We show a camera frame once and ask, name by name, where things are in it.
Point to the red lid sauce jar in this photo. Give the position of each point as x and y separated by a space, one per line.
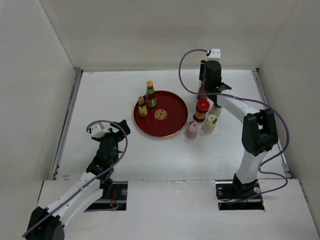
201 109

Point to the pink lid spice shaker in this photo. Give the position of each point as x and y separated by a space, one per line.
191 131

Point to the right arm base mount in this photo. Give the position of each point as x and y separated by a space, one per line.
232 197

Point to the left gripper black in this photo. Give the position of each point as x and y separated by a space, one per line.
119 134

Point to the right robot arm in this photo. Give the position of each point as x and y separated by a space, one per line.
259 132

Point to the green label chili sauce bottle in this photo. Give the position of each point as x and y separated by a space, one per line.
150 94

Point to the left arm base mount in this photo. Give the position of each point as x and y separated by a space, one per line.
114 198

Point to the tall dark vinegar bottle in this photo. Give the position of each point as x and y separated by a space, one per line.
201 89

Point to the yellow label small bottle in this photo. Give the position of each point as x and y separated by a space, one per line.
142 107

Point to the green lid spice shaker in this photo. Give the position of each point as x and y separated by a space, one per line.
210 124

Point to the red round tray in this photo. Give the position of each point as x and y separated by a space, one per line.
166 119

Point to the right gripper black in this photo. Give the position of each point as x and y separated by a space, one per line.
202 70

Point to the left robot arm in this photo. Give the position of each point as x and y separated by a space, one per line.
51 222

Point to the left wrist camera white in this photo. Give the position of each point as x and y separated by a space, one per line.
97 130

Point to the grey lid salt grinder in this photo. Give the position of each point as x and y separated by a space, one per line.
215 110

